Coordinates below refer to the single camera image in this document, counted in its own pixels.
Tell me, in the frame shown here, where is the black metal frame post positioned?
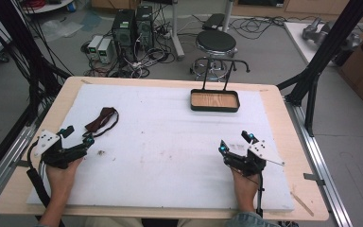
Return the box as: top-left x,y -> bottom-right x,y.
276,0 -> 363,138

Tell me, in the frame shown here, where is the person's right hand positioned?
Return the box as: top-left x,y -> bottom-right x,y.
230,166 -> 261,213

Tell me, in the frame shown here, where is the black tray stand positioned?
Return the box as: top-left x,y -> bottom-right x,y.
189,57 -> 251,114

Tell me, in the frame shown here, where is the grey power supply unit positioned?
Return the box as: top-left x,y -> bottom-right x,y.
87,34 -> 105,61
96,38 -> 114,65

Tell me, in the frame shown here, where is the metal rail bracket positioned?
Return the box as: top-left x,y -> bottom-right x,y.
302,172 -> 326,187

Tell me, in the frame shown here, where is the thin wooden stick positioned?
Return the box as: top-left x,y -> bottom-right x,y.
290,191 -> 316,218

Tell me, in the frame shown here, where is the white foam mat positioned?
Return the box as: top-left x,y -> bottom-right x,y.
26,82 -> 296,213

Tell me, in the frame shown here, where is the person's left hand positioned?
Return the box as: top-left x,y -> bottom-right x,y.
44,156 -> 85,206

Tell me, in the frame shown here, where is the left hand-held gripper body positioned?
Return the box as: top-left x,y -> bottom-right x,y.
32,128 -> 88,170

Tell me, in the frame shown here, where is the white floor board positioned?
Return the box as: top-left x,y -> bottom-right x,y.
283,21 -> 363,68

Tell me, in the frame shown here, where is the tangle of floor cables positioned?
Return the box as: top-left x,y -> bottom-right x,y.
80,18 -> 183,79

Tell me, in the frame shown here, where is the slim black computer tower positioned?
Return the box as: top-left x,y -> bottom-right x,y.
134,5 -> 155,50

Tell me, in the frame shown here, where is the brown leather strap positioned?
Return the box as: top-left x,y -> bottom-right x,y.
84,106 -> 120,139

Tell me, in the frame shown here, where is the wooden table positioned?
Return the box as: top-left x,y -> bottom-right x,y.
0,75 -> 331,222

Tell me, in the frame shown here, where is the person's lap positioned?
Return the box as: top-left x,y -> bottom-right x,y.
83,216 -> 234,227

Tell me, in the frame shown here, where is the large black computer tower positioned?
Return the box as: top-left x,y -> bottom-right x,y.
111,9 -> 137,61

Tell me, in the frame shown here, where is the aluminium table rail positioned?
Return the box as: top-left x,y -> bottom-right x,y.
0,105 -> 51,207
284,94 -> 354,227

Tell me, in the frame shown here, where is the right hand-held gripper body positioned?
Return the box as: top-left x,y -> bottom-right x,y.
222,138 -> 286,177

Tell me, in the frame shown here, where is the flat black floor device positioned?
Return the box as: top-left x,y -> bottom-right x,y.
201,12 -> 227,32

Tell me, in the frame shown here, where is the grey desk leg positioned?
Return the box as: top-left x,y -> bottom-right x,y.
169,0 -> 186,61

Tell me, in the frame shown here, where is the black round stool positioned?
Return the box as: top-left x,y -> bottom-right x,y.
188,30 -> 239,82

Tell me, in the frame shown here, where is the black frame with cables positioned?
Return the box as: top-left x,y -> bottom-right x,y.
0,0 -> 74,128

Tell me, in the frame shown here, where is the black sleeved gripper cable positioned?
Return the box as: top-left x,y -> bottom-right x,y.
26,140 -> 66,227

